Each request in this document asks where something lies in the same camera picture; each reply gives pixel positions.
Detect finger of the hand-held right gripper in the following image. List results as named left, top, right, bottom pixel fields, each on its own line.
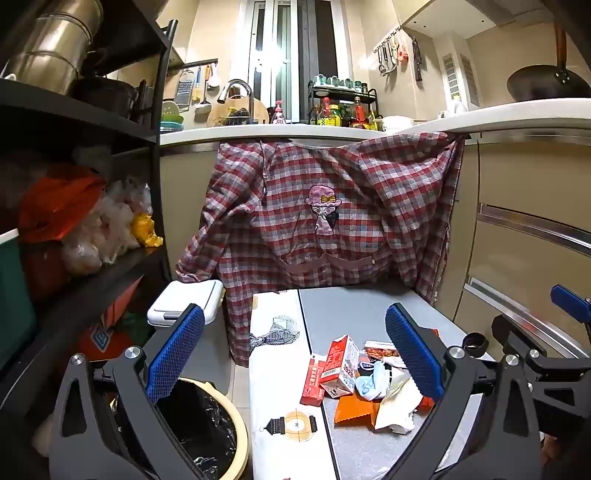
left=491, top=315, right=591, bottom=416
left=549, top=284, right=591, bottom=326

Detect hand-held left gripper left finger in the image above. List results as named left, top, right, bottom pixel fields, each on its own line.
left=48, top=302, right=206, bottom=480

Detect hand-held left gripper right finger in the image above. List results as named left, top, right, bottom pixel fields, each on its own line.
left=385, top=302, right=543, bottom=480

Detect red snack wrapper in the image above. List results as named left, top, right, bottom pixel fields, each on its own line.
left=362, top=340, right=400, bottom=358

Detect blue face mask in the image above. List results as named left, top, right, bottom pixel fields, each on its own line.
left=355, top=361, right=393, bottom=401

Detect white tissue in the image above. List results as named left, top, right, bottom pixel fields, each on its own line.
left=374, top=367, right=423, bottom=435

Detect red and white milk carton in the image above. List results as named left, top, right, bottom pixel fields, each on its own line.
left=320, top=335, right=360, bottom=398

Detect beige bin with black bag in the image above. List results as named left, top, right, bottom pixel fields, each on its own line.
left=92, top=376, right=250, bottom=480

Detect orange zigzag-edged snack packet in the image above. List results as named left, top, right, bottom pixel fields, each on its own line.
left=333, top=394, right=389, bottom=428

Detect red cardboard box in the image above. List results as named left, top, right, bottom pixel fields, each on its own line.
left=300, top=353, right=329, bottom=407

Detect white lidded pedal bin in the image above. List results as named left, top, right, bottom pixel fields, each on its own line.
left=147, top=279, right=232, bottom=395

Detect green plastic bag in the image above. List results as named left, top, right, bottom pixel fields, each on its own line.
left=121, top=311, right=155, bottom=342

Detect orange cardboard box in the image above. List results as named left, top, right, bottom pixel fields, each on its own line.
left=76, top=277, right=148, bottom=361

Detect white printed table mat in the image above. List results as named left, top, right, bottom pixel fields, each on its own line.
left=247, top=291, right=335, bottom=480

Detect black shelf rack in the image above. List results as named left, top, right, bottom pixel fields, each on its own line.
left=0, top=0, right=178, bottom=416

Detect yellow plastic bag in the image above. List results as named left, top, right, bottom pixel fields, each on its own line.
left=130, top=212, right=164, bottom=248

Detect beige kitchen cabinet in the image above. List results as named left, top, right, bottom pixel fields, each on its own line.
left=159, top=134, right=591, bottom=361

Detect clear plastic bags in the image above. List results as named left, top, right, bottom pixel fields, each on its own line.
left=62, top=180, right=153, bottom=275

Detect red plaid shirt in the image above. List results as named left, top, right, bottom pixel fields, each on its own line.
left=175, top=131, right=467, bottom=367

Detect green plastic crate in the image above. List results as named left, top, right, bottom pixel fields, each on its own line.
left=0, top=231, right=38, bottom=370

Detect orange plastic bag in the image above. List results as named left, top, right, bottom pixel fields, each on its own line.
left=18, top=171, right=109, bottom=243

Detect black wok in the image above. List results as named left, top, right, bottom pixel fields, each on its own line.
left=506, top=25, right=591, bottom=103

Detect white pot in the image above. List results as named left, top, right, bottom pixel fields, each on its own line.
left=382, top=115, right=419, bottom=132

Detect stack of green bowls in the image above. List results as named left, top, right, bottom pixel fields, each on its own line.
left=160, top=100, right=185, bottom=132

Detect white kitchen countertop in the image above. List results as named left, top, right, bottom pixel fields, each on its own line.
left=159, top=97, right=591, bottom=148

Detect round wooden cutting board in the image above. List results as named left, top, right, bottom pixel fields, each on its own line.
left=207, top=95, right=269, bottom=126

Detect metal grater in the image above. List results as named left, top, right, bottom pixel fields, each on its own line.
left=175, top=69, right=192, bottom=112

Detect black spice rack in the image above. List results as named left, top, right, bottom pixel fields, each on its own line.
left=307, top=74, right=382, bottom=130

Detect black cooking pot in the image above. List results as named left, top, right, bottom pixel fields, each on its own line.
left=74, top=76, right=139, bottom=118

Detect chrome kitchen faucet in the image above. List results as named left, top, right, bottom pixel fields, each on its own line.
left=217, top=78, right=254, bottom=125

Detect hanging kitchen knife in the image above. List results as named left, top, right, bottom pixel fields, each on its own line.
left=411, top=38, right=424, bottom=83

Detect row of green cups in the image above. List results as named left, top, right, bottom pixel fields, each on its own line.
left=311, top=75, right=370, bottom=90

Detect hanging kitchen utensils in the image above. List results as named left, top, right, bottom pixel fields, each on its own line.
left=373, top=28, right=409, bottom=77

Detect white overhead cabinet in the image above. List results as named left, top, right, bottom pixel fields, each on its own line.
left=392, top=0, right=555, bottom=40

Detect kitchen window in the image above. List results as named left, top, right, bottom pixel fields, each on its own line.
left=240, top=0, right=354, bottom=125

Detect long metal drawer handle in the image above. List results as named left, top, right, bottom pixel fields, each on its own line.
left=478, top=203, right=591, bottom=257
left=464, top=277, right=591, bottom=361

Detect wire basket with fruit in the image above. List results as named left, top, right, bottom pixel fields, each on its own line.
left=217, top=107, right=254, bottom=126

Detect white wall vent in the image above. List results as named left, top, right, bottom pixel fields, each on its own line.
left=441, top=52, right=477, bottom=102

